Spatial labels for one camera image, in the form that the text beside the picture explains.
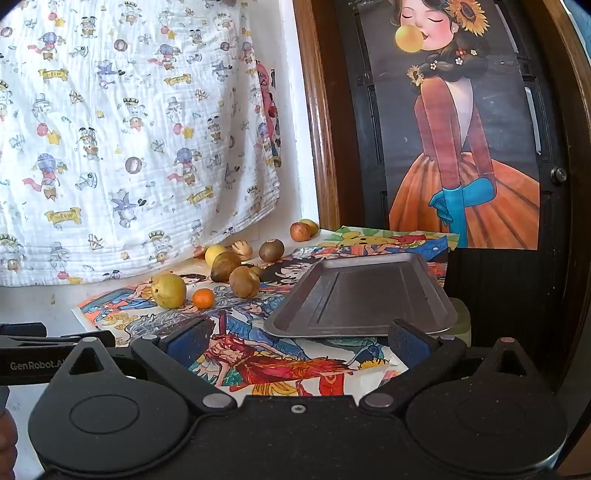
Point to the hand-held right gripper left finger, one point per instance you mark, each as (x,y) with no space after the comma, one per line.
(189,344)

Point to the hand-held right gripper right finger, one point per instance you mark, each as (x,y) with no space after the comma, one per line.
(411,344)

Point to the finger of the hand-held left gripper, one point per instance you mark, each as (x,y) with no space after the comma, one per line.
(23,330)
(55,340)

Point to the yellow green pear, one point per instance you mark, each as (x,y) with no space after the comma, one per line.
(168,290)

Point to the metal tray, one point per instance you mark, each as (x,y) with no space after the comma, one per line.
(360,295)

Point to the round tan fruit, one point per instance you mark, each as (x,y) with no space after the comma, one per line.
(244,282)

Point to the brownish green pear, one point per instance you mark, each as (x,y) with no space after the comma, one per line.
(224,268)

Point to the yellow lemon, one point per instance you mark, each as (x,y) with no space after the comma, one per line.
(215,254)

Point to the small brown fruit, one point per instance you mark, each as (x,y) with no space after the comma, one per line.
(256,271)

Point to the striped beige fruit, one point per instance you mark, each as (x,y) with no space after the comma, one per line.
(242,250)

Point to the brown kiwi with sticker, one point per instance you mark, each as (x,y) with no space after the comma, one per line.
(271,250)

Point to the person's left hand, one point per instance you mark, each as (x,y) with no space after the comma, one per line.
(6,438)

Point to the orange anime drawing sheet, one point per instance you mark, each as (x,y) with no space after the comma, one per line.
(115,304)

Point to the red flame drawing sheet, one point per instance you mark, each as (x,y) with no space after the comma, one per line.
(258,364)

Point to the dark furniture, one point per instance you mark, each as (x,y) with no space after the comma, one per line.
(508,300)

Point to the yellow bear drawing sheet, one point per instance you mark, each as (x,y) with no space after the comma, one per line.
(369,242)

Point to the small yellow mango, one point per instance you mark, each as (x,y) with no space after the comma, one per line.
(311,226)

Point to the red apple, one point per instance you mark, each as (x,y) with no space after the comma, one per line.
(298,231)

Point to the black door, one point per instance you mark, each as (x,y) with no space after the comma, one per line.
(369,138)

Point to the white printed blanket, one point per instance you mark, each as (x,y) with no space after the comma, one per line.
(115,138)

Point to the wall poster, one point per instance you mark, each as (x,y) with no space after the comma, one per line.
(461,138)

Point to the cartoon wall sticker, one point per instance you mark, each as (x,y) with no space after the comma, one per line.
(270,115)

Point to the wooden door frame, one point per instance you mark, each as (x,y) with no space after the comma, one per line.
(318,115)

